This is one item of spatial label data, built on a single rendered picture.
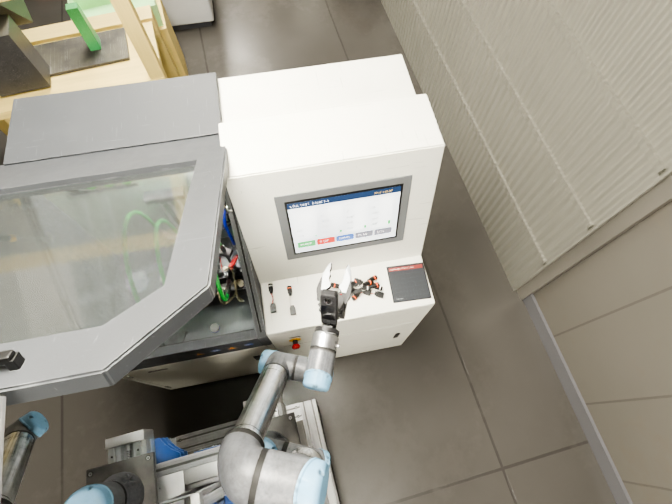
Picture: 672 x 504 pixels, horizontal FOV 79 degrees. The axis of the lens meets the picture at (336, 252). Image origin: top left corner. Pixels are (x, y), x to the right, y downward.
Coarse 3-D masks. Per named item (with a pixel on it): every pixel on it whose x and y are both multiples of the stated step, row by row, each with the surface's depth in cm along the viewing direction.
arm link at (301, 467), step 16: (288, 448) 122; (304, 448) 119; (320, 448) 126; (256, 464) 82; (272, 464) 82; (288, 464) 83; (304, 464) 83; (320, 464) 84; (256, 480) 80; (272, 480) 80; (288, 480) 80; (304, 480) 80; (320, 480) 81; (256, 496) 79; (272, 496) 79; (288, 496) 79; (304, 496) 79; (320, 496) 81
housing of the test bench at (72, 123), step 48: (48, 96) 142; (96, 96) 142; (144, 96) 142; (192, 96) 143; (240, 96) 147; (288, 96) 147; (336, 96) 147; (384, 96) 147; (48, 144) 134; (96, 144) 134; (144, 144) 135
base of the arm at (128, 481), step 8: (120, 472) 135; (128, 472) 136; (112, 480) 129; (120, 480) 130; (128, 480) 134; (136, 480) 134; (128, 488) 129; (136, 488) 132; (128, 496) 128; (136, 496) 131
